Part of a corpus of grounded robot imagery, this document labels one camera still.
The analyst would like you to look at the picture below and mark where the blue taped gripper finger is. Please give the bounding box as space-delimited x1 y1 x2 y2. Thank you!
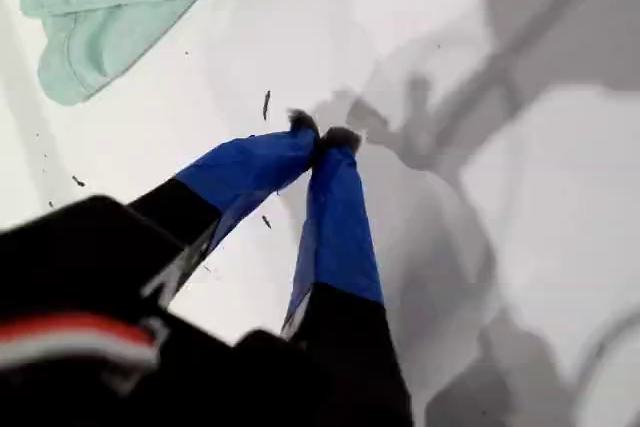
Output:
280 126 415 427
127 108 321 268

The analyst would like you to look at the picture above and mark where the pale green T-shirt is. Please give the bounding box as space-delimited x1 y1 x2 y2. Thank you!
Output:
19 0 289 107

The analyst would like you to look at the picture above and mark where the red and white wire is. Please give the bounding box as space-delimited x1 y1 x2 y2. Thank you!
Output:
0 311 161 368

